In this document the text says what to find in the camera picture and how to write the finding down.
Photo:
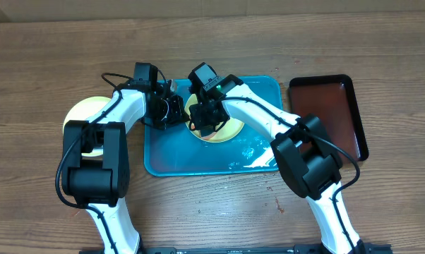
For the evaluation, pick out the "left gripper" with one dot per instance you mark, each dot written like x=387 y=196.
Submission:
x=178 y=116

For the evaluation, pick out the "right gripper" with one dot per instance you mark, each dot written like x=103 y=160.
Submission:
x=202 y=123

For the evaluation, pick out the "green plate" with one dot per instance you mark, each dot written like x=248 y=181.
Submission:
x=230 y=130
x=85 y=109

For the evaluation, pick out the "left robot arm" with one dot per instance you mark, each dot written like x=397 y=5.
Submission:
x=94 y=171

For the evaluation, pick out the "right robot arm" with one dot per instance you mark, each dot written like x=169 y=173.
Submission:
x=307 y=160

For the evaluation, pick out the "teal plastic tray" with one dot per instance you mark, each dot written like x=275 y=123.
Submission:
x=178 y=152

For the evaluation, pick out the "black rectangular tray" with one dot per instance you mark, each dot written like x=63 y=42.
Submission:
x=332 y=99

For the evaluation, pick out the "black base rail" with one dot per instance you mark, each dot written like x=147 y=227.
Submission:
x=369 y=248

